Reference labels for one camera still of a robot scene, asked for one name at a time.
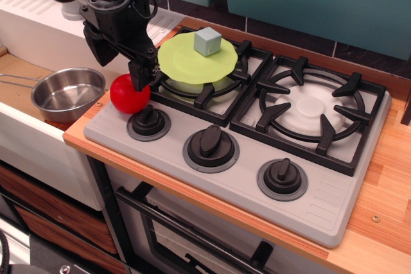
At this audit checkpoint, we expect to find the black stove knob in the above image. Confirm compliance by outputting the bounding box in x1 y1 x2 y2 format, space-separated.
182 124 240 174
127 105 171 142
257 158 308 202

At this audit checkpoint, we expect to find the green plastic plate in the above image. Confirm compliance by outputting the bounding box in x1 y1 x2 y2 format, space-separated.
158 31 238 85

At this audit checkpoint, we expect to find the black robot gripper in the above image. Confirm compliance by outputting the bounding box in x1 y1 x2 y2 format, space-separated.
80 0 160 92

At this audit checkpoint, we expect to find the light blue cube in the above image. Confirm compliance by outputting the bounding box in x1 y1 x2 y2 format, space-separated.
193 27 222 57

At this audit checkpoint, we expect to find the upper wooden drawer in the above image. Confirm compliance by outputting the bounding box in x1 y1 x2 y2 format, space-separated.
1 166 109 236

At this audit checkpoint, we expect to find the black left burner grate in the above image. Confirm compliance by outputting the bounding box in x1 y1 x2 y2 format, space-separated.
150 27 273 126

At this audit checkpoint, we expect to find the black oven door handle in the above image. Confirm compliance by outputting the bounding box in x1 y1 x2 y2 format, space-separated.
116 185 272 273

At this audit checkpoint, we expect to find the grey toy stove top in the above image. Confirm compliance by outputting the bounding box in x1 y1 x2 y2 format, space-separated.
83 40 393 250

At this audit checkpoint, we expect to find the lower wooden drawer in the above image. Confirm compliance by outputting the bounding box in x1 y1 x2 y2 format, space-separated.
15 205 128 274

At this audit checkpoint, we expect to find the black left stove knob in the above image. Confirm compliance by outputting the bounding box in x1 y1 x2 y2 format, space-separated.
127 105 171 142

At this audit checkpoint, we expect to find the wooden drawer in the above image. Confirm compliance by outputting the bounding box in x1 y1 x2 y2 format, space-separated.
1 166 109 236
15 205 128 274

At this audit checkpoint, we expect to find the black right burner grate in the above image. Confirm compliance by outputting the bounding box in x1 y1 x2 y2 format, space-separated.
230 56 391 176

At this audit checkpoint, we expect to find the black cable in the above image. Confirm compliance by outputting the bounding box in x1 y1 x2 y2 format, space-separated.
0 232 12 274

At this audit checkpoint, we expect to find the black right stove knob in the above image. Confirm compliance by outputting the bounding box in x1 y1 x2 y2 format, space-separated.
257 158 308 202

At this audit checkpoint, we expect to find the small steel pot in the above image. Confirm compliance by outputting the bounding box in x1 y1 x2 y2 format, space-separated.
1 67 105 124

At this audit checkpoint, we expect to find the black middle stove knob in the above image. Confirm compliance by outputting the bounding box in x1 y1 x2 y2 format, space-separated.
182 124 240 174

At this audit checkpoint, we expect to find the black burner grate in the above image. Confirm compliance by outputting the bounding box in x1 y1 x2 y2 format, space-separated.
230 56 391 176
150 27 273 126

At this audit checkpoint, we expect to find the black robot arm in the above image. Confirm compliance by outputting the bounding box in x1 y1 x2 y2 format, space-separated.
55 0 159 92

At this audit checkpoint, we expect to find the white toy sink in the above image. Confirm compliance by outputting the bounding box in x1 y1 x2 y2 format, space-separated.
0 0 186 212

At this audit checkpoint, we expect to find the red toy tomato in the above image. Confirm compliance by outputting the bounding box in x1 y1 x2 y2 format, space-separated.
110 73 151 114

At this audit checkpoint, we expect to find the toy oven door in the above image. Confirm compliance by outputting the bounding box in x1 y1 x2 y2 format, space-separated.
111 180 331 273

